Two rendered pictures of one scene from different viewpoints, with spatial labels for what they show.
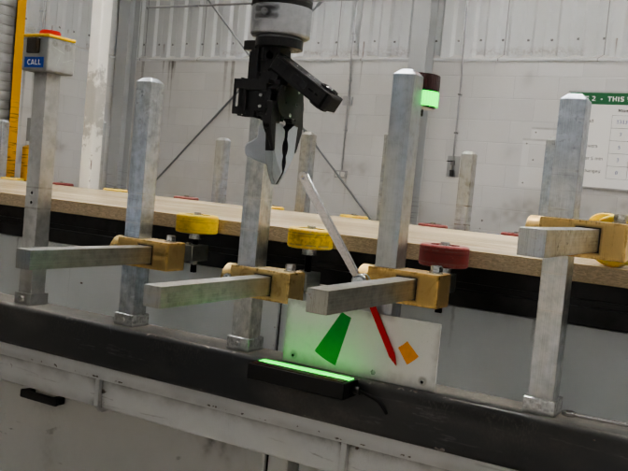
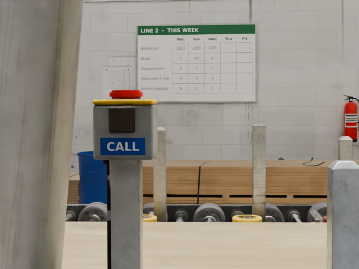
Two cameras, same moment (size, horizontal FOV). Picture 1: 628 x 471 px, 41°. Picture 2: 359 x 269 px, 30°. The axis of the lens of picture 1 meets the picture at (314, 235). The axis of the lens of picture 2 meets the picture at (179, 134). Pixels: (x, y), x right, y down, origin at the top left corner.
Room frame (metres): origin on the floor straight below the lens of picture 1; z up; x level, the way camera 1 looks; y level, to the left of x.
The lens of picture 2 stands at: (0.91, 0.85, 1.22)
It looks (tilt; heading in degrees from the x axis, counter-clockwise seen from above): 3 degrees down; 333
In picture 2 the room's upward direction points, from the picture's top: straight up
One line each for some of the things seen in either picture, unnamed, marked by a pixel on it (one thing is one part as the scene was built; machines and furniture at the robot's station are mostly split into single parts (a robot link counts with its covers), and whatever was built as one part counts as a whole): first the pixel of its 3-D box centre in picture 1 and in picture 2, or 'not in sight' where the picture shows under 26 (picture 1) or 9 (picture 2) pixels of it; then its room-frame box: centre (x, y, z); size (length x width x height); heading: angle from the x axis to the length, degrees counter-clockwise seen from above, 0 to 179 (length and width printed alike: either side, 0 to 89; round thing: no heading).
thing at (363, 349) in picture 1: (357, 343); not in sight; (1.28, -0.08, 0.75); 0.26 x 0.01 x 0.10; 61
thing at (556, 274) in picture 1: (557, 269); not in sight; (1.16, -0.34, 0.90); 0.03 x 0.03 x 0.48; 61
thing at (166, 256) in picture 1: (146, 252); not in sight; (1.52, 0.30, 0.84); 0.13 x 0.06 x 0.05; 61
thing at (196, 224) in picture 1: (195, 242); not in sight; (1.62, 0.22, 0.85); 0.08 x 0.08 x 0.11
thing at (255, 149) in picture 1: (262, 151); not in sight; (1.26, 0.09, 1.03); 0.06 x 0.03 x 0.09; 61
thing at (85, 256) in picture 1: (123, 256); not in sight; (1.44, 0.32, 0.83); 0.43 x 0.03 x 0.04; 151
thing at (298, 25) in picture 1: (279, 24); not in sight; (1.27, 0.08, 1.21); 0.10 x 0.09 x 0.05; 151
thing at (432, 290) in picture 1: (402, 285); not in sight; (1.28, -0.14, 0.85); 0.13 x 0.06 x 0.05; 61
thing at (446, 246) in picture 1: (441, 277); not in sight; (1.37, -0.21, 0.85); 0.08 x 0.08 x 0.11
